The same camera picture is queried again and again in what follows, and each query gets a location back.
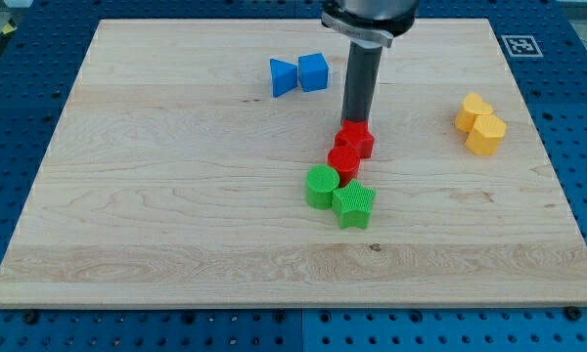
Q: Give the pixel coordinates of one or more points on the red star block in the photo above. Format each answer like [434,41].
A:
[356,134]

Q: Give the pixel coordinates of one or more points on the green star block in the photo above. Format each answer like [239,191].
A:
[353,205]

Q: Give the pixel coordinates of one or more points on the green cylinder block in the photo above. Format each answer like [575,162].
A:
[321,181]

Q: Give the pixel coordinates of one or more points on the red cylinder block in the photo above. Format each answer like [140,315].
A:
[345,161]

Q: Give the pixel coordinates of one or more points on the blue triangle block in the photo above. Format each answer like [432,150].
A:
[283,77]

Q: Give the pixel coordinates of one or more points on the blue cube block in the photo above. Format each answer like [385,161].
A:
[313,72]

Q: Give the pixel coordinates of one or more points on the light wooden board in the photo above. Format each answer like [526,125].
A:
[174,179]

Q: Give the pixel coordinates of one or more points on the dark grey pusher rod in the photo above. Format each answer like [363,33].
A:
[360,82]

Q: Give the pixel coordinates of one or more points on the yellow heart block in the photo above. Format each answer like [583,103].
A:
[472,106]

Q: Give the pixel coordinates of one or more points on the yellow pentagon block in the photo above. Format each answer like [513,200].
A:
[486,135]

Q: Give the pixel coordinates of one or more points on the white fiducial marker tag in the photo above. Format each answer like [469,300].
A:
[521,46]

